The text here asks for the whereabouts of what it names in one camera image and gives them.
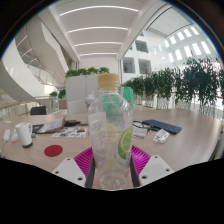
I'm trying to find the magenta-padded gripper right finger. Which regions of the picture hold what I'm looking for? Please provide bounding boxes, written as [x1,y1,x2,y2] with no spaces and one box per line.
[129,144,175,188]

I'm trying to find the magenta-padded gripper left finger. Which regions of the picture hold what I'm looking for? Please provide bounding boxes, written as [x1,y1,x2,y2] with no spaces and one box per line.
[51,146,96,189]

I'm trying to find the clear bottle with yellow cap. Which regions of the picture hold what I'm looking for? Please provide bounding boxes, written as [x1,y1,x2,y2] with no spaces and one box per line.
[87,73,135,191]

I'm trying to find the flat round red coaster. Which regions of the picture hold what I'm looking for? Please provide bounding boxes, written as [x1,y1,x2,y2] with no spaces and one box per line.
[43,144,64,158]

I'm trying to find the clear plastic packet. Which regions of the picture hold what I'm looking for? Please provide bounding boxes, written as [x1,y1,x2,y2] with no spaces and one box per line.
[152,128,171,144]

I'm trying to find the colourful sticker sheet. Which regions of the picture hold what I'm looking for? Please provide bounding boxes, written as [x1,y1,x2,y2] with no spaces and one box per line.
[51,126,89,139]

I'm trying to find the white mug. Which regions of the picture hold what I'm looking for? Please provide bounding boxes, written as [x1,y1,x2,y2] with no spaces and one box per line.
[14,121,34,149]

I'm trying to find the white computer mouse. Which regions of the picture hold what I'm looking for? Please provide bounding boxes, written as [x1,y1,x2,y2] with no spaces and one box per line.
[10,132,20,143]

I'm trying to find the black chair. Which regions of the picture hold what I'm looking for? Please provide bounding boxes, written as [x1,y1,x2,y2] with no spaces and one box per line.
[29,105,48,116]

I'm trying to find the white power strip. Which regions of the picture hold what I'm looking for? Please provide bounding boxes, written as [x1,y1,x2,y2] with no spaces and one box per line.
[2,128,12,143]

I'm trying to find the clear shaker bottle white lid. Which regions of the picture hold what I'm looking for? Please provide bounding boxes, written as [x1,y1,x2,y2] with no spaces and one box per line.
[84,93,98,111]

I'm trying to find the small potted plants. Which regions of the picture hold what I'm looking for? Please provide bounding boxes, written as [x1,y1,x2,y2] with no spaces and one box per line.
[49,88,68,110]

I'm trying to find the white planter cabinet with plants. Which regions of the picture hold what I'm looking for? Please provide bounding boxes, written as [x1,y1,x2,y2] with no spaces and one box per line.
[64,66,111,105]

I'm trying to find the row of green hedge plants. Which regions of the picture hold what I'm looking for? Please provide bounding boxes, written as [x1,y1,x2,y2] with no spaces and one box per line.
[121,56,224,116]

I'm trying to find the ceiling light strips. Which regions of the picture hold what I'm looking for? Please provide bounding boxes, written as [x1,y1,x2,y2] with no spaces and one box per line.
[59,4,140,58]

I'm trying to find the black cable bundle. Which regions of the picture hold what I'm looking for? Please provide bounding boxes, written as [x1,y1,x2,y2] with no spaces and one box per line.
[132,120,160,132]

